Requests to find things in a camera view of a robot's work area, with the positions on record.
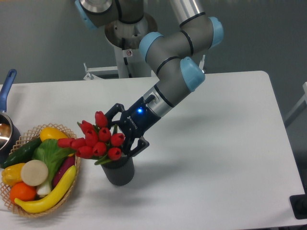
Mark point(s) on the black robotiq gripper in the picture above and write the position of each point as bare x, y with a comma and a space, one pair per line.
133, 122

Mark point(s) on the red tulip bouquet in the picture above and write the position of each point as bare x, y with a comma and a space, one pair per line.
99, 142

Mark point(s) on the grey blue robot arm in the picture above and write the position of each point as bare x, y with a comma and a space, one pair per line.
141, 50

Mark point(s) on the dark grey ribbed vase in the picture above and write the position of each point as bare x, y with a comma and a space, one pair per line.
119, 172

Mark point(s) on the purple eggplant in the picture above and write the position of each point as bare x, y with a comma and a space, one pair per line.
69, 161

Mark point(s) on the green bok choy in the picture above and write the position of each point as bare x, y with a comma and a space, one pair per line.
53, 156

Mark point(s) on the yellow banana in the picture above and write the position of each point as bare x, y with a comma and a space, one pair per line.
53, 197

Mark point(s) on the woven wicker basket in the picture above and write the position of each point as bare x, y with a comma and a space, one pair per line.
23, 139

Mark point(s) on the beige round disc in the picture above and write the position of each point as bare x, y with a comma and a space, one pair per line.
34, 173

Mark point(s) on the green cucumber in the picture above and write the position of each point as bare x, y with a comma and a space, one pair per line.
22, 154

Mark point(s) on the orange fruit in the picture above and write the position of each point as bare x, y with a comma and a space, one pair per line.
23, 192

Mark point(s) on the yellow bell pepper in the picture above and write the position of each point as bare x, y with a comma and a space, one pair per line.
12, 174

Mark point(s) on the black device at table edge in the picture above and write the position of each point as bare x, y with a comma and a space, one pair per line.
299, 206

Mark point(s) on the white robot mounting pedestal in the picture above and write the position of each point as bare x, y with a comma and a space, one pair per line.
129, 64

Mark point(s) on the blue handled saucepan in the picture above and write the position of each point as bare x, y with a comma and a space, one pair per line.
9, 133

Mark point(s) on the white frame at right edge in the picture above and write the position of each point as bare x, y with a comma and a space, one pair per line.
297, 109

